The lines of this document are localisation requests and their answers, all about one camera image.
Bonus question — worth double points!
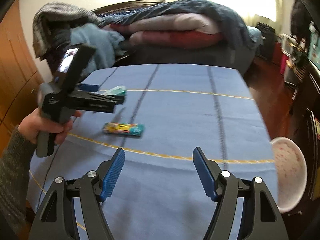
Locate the folded pink red quilt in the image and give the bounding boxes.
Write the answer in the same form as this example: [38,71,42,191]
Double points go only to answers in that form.
[103,13,224,49]

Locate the pile of clothes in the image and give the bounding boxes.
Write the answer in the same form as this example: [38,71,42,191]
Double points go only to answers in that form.
[33,2,125,81]

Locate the person's left hand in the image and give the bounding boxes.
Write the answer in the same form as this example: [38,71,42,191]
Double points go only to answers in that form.
[18,108,73,145]

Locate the phone on gripper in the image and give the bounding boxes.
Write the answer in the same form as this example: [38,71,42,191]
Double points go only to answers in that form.
[57,46,80,73]

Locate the teal colourful candy pack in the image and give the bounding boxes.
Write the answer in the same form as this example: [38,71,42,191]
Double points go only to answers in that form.
[102,122,144,137]

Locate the hanging dark clothes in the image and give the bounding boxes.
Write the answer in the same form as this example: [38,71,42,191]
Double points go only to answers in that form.
[290,0,314,48]

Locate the grey bed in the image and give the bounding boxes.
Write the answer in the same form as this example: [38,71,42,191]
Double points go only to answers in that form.
[129,26,262,75]

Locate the dark wooden cabinet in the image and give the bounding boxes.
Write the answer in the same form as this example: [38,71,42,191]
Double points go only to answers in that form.
[289,61,319,201]

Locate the black suitcase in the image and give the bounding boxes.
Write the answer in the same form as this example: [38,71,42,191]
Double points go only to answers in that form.
[255,22,276,61]

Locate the blue checked table cloth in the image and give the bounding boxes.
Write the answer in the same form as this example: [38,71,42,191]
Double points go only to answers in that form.
[27,64,278,239]

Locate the orange wooden wardrobe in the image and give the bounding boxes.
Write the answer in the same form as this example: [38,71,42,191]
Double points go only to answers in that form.
[0,0,43,151]

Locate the dark wooden headboard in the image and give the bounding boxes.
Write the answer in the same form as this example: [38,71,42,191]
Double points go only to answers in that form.
[92,0,165,17]

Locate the blue patterned duvet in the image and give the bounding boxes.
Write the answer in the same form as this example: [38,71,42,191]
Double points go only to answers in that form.
[92,0,261,50]

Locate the grey sweater forearm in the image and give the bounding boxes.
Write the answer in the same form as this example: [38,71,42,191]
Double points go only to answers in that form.
[1,128,36,234]

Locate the white pink-speckled trash bin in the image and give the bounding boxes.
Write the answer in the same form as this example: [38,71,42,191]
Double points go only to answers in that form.
[270,137,308,214]

